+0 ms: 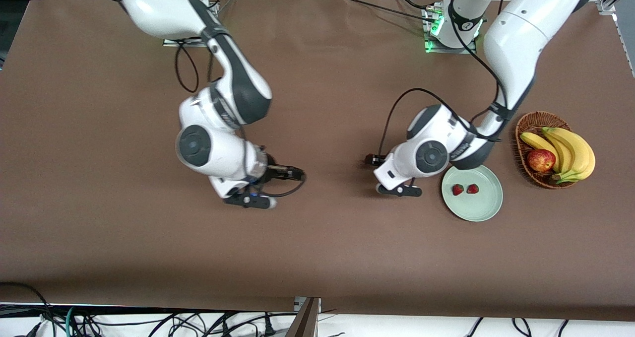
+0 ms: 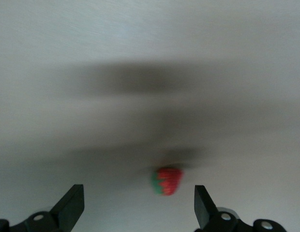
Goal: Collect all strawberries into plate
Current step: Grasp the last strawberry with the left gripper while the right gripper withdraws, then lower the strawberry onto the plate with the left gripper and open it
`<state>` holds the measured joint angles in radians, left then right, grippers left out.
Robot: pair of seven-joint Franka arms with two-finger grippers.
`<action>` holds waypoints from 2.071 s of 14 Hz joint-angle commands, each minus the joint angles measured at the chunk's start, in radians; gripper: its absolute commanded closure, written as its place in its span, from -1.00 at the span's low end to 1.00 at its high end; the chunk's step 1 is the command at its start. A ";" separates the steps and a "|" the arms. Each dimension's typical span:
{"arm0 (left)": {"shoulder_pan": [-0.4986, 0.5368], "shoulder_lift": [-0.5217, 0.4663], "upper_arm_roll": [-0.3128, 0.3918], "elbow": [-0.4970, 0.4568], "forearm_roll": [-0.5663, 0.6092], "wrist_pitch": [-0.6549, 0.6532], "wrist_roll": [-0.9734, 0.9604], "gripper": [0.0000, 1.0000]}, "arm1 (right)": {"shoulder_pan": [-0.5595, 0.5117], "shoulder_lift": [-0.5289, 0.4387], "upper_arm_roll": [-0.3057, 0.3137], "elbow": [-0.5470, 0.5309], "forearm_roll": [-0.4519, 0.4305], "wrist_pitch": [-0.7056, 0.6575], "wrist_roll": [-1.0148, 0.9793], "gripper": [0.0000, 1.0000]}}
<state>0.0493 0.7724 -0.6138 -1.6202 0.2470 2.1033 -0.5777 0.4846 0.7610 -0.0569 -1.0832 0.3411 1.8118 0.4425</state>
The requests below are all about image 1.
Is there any brown wicker basket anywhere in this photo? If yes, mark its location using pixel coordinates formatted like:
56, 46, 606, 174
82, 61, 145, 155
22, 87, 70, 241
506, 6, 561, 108
515, 111, 578, 190

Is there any red apple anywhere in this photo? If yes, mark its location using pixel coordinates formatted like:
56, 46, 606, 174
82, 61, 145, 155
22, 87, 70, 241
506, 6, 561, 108
527, 149, 556, 173

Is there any mint green round plate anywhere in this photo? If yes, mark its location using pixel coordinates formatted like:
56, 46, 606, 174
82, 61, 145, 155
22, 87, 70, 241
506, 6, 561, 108
441, 162, 504, 222

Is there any black looped cable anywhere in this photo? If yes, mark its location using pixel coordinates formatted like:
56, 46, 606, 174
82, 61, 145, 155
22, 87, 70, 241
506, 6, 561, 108
0, 281, 56, 337

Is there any brown table cover cloth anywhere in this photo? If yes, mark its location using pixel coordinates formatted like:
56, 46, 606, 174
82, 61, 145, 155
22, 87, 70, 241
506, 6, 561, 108
0, 0, 635, 323

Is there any teal cable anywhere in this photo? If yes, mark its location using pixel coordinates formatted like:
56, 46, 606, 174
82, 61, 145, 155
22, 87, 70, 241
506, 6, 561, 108
66, 306, 82, 337

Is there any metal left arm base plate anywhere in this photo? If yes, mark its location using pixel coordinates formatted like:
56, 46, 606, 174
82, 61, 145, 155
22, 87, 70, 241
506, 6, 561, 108
423, 7, 478, 55

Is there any yellow banana bunch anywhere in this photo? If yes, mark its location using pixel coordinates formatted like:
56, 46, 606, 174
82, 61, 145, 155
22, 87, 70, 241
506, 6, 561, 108
519, 127, 596, 185

